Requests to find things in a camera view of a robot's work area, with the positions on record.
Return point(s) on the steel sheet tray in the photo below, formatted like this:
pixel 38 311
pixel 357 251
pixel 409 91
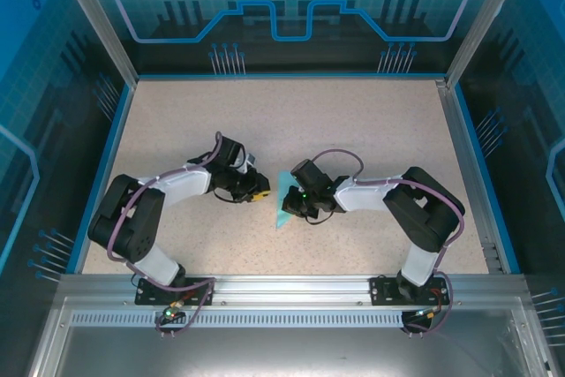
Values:
pixel 282 350

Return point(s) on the light blue paper sheet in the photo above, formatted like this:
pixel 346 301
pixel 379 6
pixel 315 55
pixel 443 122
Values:
pixel 281 200

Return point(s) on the aluminium mounting rail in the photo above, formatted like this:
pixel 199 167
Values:
pixel 291 288

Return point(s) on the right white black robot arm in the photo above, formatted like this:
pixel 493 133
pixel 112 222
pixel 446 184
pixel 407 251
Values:
pixel 362 196

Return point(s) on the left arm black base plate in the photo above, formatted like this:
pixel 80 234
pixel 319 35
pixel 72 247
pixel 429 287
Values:
pixel 145 297

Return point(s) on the aluminium frame post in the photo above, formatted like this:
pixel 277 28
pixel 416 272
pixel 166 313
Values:
pixel 98 19
pixel 485 19

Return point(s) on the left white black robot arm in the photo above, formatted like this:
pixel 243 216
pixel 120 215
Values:
pixel 185 185

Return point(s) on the aluminium side rail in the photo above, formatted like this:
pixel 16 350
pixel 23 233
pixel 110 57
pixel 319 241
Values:
pixel 465 160

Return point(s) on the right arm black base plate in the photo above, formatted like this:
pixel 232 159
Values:
pixel 381 295

